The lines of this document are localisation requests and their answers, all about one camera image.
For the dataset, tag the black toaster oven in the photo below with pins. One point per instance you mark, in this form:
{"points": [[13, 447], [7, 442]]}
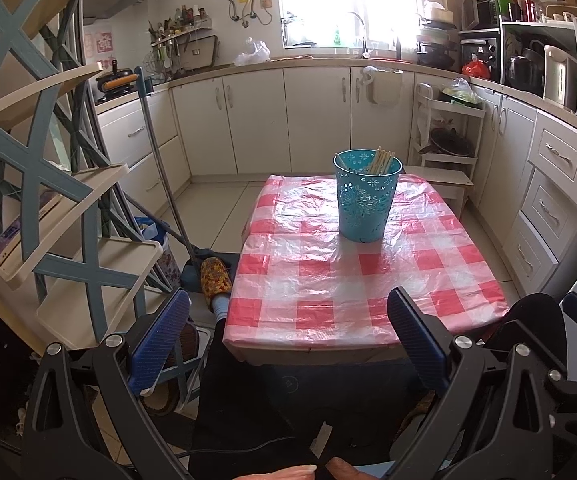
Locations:
{"points": [[483, 10]]}

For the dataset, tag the black countertop appliance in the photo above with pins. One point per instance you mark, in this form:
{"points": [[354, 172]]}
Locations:
{"points": [[478, 45]]}

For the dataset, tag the white electric water boiler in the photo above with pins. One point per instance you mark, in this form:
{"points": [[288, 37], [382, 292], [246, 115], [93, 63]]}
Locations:
{"points": [[560, 77]]}

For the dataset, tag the black wok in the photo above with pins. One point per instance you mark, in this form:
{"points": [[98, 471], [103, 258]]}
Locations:
{"points": [[448, 142]]}

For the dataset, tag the wall outlet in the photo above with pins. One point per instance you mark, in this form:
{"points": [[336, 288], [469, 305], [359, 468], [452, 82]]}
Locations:
{"points": [[266, 3]]}

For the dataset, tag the red checked plastic tablecloth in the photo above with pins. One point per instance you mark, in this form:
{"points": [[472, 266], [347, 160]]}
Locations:
{"points": [[318, 270]]}

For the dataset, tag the red plastic bag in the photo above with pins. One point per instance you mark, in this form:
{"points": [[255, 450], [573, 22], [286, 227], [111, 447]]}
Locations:
{"points": [[475, 69]]}

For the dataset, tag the white hanging waste bin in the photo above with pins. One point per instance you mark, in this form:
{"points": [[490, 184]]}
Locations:
{"points": [[383, 87]]}

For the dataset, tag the pink wall stickers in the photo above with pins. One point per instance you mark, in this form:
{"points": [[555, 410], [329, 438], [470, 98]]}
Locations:
{"points": [[99, 42]]}

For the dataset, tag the white countertop shelf unit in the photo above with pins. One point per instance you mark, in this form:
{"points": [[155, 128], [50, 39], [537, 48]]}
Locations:
{"points": [[533, 24]]}

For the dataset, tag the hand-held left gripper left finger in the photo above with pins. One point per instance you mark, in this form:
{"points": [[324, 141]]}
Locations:
{"points": [[161, 340]]}

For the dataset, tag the chrome kitchen faucet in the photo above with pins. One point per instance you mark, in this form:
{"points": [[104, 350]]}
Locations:
{"points": [[365, 42]]}

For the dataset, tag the bunch of wooden chopsticks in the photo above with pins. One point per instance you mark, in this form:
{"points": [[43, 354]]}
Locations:
{"points": [[381, 162]]}

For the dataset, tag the white plastic bag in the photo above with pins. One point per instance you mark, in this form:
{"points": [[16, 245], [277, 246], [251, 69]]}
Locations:
{"points": [[253, 55]]}

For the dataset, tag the person's left hand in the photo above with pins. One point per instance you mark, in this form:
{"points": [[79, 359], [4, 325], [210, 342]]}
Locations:
{"points": [[288, 474]]}

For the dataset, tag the kitchen window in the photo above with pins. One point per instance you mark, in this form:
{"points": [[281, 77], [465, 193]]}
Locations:
{"points": [[348, 0]]}

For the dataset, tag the green bottle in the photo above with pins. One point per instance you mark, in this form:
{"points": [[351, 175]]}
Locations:
{"points": [[337, 36]]}

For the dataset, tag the flat patterned box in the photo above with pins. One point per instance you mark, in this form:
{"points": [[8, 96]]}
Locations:
{"points": [[13, 235]]}

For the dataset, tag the black cooking pot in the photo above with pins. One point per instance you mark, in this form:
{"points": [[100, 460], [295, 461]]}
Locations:
{"points": [[523, 72]]}

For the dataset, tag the black dish rack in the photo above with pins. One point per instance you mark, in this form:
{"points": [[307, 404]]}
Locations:
{"points": [[436, 50]]}

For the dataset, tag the dark slim tap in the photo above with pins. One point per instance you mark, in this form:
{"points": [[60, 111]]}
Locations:
{"points": [[399, 47]]}

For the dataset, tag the white base cabinets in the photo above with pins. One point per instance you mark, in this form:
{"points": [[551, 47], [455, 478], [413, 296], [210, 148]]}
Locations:
{"points": [[313, 115]]}

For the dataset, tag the white drawer unit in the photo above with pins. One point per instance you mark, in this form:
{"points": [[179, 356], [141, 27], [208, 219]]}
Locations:
{"points": [[558, 152]]}

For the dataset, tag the white trolley rack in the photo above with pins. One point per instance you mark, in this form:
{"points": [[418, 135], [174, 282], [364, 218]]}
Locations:
{"points": [[448, 110]]}

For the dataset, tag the white plastic container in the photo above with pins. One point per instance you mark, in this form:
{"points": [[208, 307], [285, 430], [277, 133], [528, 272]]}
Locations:
{"points": [[438, 14]]}

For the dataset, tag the bag of green vegetables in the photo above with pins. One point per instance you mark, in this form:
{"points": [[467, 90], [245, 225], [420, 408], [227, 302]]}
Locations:
{"points": [[461, 92]]}

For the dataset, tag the teal perforated plastic basket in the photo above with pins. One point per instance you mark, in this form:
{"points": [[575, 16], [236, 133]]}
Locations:
{"points": [[363, 220]]}

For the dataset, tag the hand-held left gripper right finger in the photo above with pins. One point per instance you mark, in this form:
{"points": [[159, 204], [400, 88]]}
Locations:
{"points": [[418, 340]]}

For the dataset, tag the wall utensil rack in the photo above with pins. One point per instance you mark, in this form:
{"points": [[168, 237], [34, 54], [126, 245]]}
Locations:
{"points": [[178, 35]]}

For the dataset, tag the patterned yellow slipper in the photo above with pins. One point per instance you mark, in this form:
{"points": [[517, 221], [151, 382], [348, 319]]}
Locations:
{"points": [[216, 277]]}

